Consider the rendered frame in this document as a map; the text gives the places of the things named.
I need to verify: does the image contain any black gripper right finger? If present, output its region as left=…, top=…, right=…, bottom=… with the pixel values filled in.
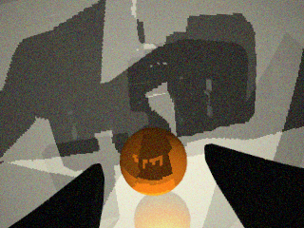
left=204, top=143, right=304, bottom=228

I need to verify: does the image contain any shiny orange ball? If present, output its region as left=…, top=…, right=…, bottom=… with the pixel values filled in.
left=119, top=126, right=186, bottom=197

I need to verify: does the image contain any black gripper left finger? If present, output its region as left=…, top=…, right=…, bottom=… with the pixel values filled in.
left=8, top=163, right=105, bottom=228

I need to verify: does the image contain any see-through orange ball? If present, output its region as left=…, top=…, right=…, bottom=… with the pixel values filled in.
left=134, top=191, right=191, bottom=228

